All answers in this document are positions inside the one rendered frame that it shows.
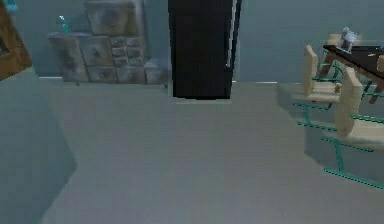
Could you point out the grey glass jar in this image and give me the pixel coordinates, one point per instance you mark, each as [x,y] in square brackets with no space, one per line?
[347,40]

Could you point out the black fridge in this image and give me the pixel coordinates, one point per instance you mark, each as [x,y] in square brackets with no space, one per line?
[200,50]

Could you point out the dark brown dining table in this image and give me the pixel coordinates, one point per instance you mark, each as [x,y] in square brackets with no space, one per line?
[361,60]

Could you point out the weathered grey wooden cupboard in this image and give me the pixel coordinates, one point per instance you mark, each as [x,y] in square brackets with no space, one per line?
[110,46]

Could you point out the teal spray bottle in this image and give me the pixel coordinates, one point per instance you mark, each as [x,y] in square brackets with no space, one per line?
[64,26]

